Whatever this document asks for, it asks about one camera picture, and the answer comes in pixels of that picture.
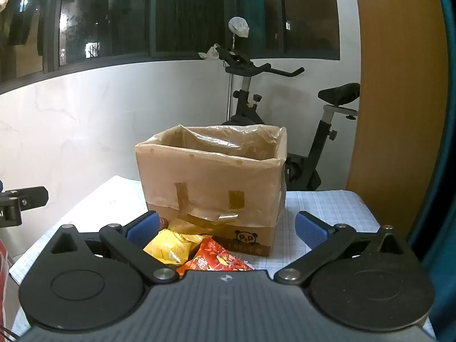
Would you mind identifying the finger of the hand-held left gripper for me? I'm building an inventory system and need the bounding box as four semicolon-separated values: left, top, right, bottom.
0;186;49;229

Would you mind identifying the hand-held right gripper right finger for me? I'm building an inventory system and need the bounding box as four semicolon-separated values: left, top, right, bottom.
274;211;408;286

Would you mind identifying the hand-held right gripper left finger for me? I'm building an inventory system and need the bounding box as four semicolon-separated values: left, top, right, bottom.
50;211;180;286

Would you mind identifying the yellow chips bag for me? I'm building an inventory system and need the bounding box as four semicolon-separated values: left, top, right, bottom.
142;228;204;265

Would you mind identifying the brown cardboard box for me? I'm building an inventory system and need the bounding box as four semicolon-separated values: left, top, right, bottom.
135;124;288;257

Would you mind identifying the red snack packet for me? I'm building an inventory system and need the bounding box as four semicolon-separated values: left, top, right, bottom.
176;237;254;279

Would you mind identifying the light checked blanket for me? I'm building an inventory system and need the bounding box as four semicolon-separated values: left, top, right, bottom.
9;175;382;342

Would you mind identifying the black exercise bike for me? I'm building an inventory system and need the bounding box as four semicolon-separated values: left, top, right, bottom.
214;44;360;191

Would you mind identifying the wooden panel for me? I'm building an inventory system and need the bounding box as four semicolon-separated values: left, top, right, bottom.
351;0;449;236

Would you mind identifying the crumpled clear plastic bag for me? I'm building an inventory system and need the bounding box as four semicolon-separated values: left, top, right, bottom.
198;44;223;61

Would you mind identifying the white hanging plastic bag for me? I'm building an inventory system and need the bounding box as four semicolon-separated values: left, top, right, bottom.
228;17;250;38

